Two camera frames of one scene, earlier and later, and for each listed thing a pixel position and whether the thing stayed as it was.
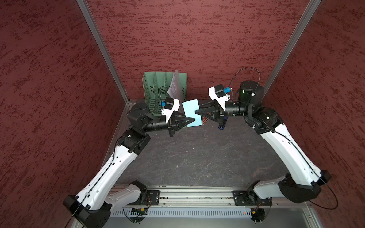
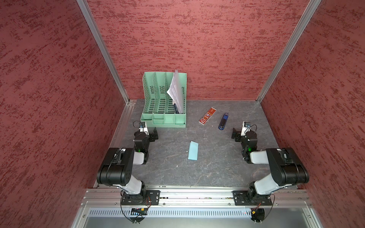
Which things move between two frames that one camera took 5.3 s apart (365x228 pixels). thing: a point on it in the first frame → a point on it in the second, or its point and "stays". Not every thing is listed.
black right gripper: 217,112 → 237,135
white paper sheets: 175,90 stays
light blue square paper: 190,107 → 193,151
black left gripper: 174,123 → 151,135
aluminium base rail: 207,196 stays
